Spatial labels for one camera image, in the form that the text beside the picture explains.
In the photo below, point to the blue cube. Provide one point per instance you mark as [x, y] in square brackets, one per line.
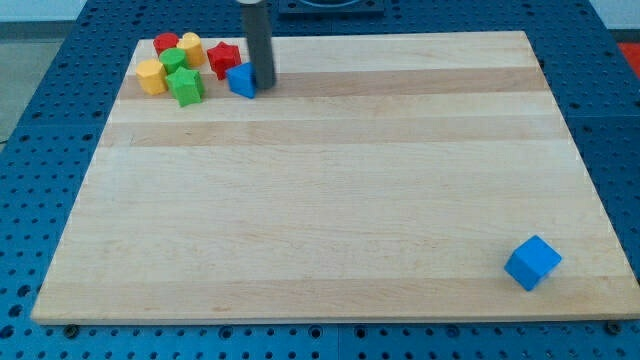
[532, 262]

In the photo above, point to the wooden board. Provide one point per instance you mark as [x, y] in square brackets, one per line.
[385, 178]

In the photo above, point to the blue triangular block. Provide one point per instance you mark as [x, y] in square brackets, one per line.
[241, 80]

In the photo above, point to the red star block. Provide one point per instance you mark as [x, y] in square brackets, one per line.
[222, 57]

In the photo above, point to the green star block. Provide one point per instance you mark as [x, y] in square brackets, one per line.
[186, 86]

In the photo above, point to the yellow heart block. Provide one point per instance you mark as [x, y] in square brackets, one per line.
[191, 44]

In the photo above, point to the green cylinder block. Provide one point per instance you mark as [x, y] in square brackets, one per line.
[172, 59]

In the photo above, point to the yellow hexagon block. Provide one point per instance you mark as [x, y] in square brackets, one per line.
[151, 76]

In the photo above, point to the red cylinder block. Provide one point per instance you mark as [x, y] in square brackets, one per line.
[164, 41]

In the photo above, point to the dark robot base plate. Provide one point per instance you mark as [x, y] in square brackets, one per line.
[333, 7]

